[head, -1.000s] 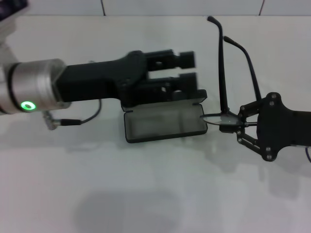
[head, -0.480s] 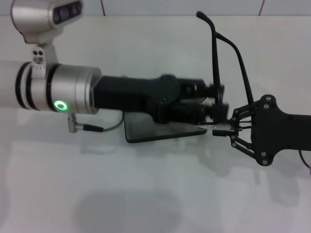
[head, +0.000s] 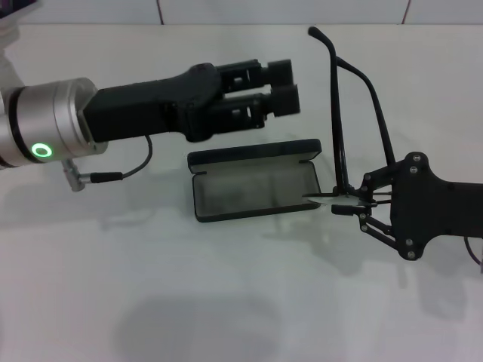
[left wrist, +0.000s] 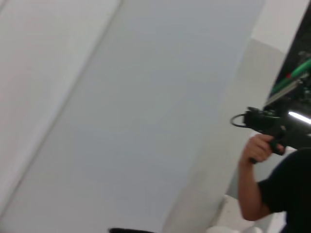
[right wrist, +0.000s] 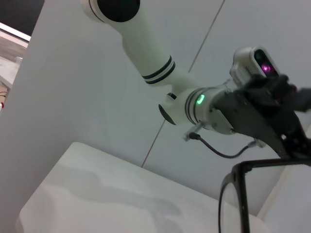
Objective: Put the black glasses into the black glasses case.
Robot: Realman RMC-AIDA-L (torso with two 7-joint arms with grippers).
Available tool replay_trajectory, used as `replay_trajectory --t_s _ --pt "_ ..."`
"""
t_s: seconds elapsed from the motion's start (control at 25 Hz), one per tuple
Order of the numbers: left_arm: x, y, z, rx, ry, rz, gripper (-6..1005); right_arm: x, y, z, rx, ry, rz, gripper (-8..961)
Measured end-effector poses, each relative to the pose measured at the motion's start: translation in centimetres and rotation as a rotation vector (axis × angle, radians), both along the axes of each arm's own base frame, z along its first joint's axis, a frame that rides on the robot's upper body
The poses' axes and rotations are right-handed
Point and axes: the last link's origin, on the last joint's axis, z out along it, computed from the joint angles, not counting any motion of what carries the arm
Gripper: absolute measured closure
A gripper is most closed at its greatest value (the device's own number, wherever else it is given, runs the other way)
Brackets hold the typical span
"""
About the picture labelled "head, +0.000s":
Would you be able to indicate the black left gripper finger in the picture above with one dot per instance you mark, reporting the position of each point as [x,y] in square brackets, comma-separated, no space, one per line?
[281,73]

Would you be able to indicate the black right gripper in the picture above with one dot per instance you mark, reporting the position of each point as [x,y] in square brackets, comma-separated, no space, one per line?
[426,207]

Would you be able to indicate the black frame glasses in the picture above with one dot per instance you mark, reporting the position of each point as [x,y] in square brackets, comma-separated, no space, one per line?
[336,113]

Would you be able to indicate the black glasses case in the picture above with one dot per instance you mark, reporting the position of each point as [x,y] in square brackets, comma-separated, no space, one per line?
[245,196]

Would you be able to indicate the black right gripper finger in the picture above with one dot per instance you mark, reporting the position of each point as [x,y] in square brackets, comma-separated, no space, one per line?
[287,102]

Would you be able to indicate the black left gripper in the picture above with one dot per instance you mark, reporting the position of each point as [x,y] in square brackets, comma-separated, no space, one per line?
[143,107]

